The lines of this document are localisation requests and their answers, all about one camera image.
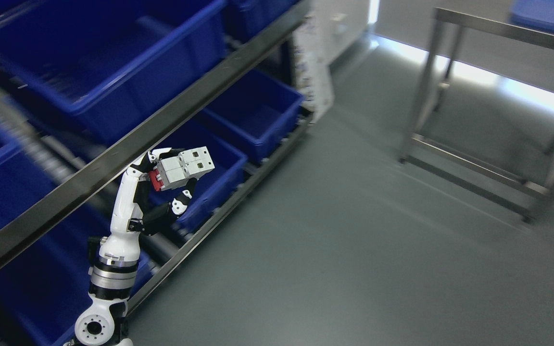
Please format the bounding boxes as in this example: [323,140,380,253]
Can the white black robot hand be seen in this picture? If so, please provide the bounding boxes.
[99,149,198,261]

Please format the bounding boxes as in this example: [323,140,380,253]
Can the grey red circuit breaker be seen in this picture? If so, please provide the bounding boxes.
[148,147,215,191]

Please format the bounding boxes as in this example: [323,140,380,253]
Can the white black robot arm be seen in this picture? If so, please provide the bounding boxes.
[65,256,141,346]

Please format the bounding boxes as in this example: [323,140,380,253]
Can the metal shelf rack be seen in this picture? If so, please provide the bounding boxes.
[0,0,316,346]

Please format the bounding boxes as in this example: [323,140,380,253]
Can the lower blue bin left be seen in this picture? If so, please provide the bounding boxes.
[158,120,248,234]

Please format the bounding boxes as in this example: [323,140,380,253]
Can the large blue bin left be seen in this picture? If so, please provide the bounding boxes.
[0,0,226,145]

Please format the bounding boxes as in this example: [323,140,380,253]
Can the lower blue bin middle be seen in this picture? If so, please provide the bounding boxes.
[194,69,304,164]

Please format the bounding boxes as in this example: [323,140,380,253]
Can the white stained sign board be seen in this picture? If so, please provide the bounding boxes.
[292,10,335,124]

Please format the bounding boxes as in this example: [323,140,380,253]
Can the stainless steel table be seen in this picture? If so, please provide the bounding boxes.
[398,0,554,222]

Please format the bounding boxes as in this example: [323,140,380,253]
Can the blue plastic tray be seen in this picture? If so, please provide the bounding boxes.
[510,0,554,33]

